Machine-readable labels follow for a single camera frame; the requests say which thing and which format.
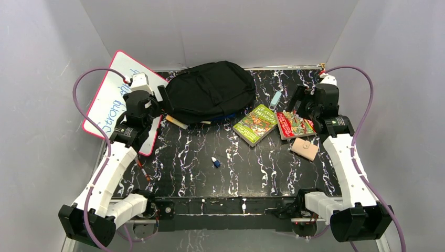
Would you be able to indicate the orange marker pen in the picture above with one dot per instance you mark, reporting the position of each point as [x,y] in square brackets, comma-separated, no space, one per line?
[143,170]

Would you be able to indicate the red treehouse book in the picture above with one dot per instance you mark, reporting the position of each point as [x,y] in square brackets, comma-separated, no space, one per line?
[291,126]

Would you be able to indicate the green treehouse book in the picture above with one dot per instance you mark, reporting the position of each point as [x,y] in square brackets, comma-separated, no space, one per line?
[256,125]

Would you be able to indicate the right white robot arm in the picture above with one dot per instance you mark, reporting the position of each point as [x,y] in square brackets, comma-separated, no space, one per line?
[359,215]

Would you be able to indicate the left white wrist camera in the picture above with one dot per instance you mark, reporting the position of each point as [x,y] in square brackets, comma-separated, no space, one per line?
[140,82]

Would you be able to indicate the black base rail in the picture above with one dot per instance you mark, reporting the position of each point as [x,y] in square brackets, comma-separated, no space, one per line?
[279,213]

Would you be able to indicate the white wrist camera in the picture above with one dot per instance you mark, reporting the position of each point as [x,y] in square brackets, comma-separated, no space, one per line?
[140,82]
[327,79]

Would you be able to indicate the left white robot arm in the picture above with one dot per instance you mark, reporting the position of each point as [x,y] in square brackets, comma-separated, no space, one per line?
[91,219]

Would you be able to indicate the black student backpack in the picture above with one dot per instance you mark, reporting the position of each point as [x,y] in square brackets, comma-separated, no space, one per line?
[209,91]

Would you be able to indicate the small blue white bottle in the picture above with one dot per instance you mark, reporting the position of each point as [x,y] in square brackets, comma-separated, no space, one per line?
[216,162]

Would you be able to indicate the beige snap wallet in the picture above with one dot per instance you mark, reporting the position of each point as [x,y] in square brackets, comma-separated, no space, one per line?
[305,148]

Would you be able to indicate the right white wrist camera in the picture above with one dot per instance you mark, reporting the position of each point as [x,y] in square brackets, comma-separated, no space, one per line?
[327,79]

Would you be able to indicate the pink-framed whiteboard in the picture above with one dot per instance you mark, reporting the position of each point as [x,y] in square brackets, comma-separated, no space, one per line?
[108,103]

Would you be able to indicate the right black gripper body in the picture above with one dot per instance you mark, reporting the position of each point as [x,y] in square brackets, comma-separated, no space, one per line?
[311,109]

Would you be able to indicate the beige glue stick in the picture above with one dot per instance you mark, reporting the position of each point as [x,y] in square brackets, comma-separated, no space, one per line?
[176,122]

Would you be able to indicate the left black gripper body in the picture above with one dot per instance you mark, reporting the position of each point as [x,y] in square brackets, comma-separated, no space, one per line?
[152,103]

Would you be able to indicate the light blue eraser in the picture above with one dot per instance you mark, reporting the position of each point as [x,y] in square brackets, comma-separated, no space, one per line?
[275,100]

